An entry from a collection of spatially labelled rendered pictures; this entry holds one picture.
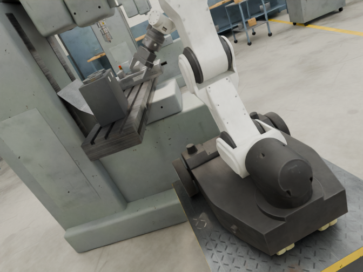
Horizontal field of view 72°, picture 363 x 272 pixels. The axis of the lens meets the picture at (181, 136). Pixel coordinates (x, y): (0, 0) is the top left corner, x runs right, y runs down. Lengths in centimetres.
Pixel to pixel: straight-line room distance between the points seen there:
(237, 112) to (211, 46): 26
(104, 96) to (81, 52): 749
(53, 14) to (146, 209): 123
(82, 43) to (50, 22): 697
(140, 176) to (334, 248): 116
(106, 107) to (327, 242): 95
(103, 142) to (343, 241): 90
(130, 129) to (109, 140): 9
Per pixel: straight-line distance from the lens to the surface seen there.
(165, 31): 124
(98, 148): 105
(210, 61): 93
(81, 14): 151
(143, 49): 124
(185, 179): 118
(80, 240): 202
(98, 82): 109
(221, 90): 98
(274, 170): 77
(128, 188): 179
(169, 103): 144
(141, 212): 174
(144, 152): 161
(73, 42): 861
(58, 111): 155
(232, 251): 104
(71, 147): 162
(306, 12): 565
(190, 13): 93
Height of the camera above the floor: 122
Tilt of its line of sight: 26 degrees down
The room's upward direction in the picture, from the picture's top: 24 degrees counter-clockwise
